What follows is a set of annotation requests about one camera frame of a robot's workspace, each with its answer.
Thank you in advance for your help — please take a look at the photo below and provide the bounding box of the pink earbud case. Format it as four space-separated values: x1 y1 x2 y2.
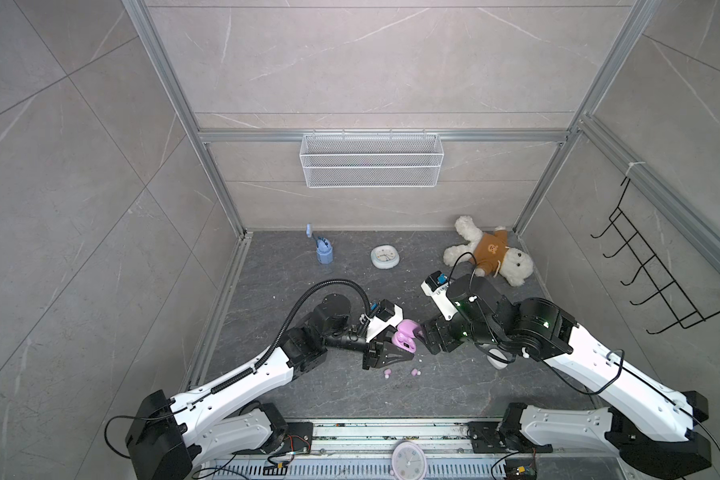
392 319 421 354

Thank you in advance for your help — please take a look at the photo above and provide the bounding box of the white earbud case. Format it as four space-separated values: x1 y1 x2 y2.
488 355 510 370

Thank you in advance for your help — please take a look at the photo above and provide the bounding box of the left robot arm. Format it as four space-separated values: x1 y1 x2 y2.
119 279 413 479

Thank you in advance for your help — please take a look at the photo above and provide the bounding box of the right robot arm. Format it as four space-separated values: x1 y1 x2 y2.
416 271 720 479

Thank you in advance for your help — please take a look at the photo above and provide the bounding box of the white round bowl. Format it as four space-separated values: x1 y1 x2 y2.
370 245 400 270

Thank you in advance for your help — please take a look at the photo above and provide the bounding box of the white teddy bear brown shirt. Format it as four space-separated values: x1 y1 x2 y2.
443 216 534 287

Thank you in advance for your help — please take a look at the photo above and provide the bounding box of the white round clock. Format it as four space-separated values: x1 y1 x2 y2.
391 441 428 480

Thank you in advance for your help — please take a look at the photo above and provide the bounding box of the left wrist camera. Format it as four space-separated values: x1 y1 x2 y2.
365 299 403 343

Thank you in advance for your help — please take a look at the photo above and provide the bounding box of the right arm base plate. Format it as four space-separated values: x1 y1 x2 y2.
467 421 553 454

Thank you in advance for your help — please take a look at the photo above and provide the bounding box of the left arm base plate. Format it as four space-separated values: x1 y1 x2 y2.
237 421 315 456

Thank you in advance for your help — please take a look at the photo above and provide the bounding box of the white wire basket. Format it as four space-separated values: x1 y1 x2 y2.
299 133 445 188

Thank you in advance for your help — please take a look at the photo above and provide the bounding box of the black wall hook rack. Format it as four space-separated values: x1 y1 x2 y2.
590 177 720 336

